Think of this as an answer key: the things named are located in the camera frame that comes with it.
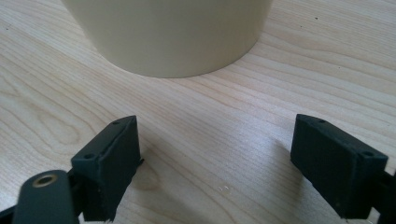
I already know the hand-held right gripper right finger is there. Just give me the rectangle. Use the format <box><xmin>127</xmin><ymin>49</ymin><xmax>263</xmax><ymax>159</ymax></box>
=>
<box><xmin>290</xmin><ymin>113</ymin><xmax>389</xmax><ymax>219</ymax></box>

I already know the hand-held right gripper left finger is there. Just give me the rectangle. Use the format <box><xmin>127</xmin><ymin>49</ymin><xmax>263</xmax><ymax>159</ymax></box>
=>
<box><xmin>70</xmin><ymin>115</ymin><xmax>145</xmax><ymax>222</ymax></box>

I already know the beige container with perforated insert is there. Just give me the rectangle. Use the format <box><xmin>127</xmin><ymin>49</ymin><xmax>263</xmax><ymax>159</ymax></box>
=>
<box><xmin>61</xmin><ymin>0</ymin><xmax>275</xmax><ymax>79</ymax></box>

